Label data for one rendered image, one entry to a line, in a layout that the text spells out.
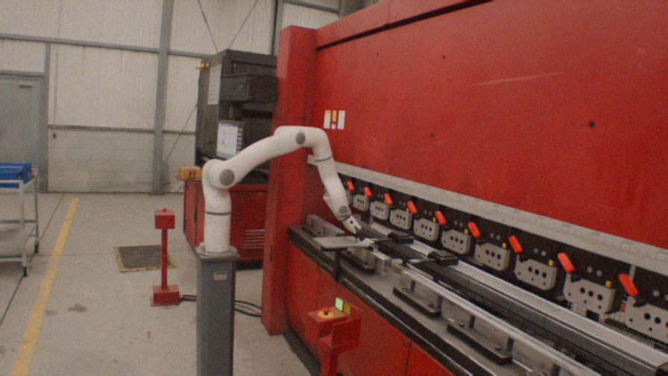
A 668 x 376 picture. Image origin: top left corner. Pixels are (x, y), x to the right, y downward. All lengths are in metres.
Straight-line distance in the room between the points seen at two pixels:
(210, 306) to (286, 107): 1.56
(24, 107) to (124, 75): 1.93
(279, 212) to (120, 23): 6.73
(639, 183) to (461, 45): 0.89
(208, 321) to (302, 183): 1.41
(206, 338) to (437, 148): 1.36
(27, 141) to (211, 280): 7.45
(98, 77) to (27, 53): 1.32
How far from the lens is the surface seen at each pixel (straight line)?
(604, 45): 1.41
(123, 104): 9.08
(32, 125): 9.15
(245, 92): 3.15
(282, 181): 3.09
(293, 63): 3.09
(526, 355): 1.60
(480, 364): 1.59
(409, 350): 1.92
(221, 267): 2.02
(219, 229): 1.99
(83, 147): 9.12
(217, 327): 2.13
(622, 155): 1.33
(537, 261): 1.49
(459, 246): 1.74
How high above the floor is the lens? 1.62
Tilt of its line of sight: 8 degrees down
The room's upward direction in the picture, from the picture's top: 5 degrees clockwise
